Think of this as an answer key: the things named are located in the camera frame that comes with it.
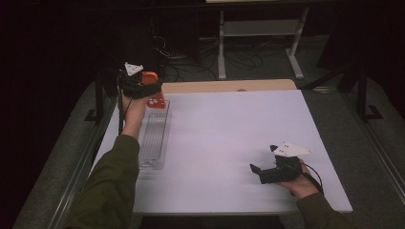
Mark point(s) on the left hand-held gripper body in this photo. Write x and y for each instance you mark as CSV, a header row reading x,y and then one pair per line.
x,y
132,87

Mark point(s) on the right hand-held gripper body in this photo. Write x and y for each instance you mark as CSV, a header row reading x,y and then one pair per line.
x,y
281,173

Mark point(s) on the orange phone case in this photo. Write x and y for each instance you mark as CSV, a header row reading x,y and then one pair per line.
x,y
156,101

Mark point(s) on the clear plastic tray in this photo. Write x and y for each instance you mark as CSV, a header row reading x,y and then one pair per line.
x,y
156,136

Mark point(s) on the person's right hand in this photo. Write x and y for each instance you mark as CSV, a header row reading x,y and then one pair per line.
x,y
301,186

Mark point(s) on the person's left hand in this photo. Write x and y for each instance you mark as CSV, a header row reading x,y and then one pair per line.
x,y
133,114

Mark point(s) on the black metal stand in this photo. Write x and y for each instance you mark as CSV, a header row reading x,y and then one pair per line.
x,y
99,95
361,92

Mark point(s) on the wooden table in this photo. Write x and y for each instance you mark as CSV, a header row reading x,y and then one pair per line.
x,y
223,86

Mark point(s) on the grey metal floor rail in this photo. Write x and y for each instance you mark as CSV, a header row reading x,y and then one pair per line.
x,y
74,184
379,152

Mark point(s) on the white metal desk frame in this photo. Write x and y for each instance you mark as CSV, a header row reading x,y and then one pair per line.
x,y
261,28

